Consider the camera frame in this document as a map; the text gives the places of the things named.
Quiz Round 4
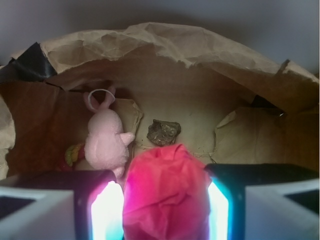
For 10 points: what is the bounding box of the colourful rope toy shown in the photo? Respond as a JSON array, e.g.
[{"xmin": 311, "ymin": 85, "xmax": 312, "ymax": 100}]
[{"xmin": 57, "ymin": 143, "xmax": 85, "ymax": 172}]

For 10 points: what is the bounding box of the brown paper bag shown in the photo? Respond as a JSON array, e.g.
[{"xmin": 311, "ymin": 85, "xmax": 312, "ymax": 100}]
[{"xmin": 0, "ymin": 22, "xmax": 320, "ymax": 178}]

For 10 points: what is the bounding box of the pink plush bunny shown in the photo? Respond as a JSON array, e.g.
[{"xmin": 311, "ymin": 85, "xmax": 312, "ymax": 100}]
[{"xmin": 83, "ymin": 86, "xmax": 135, "ymax": 178}]

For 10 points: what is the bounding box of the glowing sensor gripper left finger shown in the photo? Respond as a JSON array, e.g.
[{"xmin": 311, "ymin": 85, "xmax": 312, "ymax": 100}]
[{"xmin": 0, "ymin": 170, "xmax": 124, "ymax": 240}]

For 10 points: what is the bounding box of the dark brown rock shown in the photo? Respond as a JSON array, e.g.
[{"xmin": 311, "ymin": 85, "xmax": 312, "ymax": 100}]
[{"xmin": 146, "ymin": 119, "xmax": 181, "ymax": 147}]

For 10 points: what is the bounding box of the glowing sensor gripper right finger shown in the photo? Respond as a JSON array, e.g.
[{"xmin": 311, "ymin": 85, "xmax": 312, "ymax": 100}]
[{"xmin": 205, "ymin": 163, "xmax": 320, "ymax": 240}]

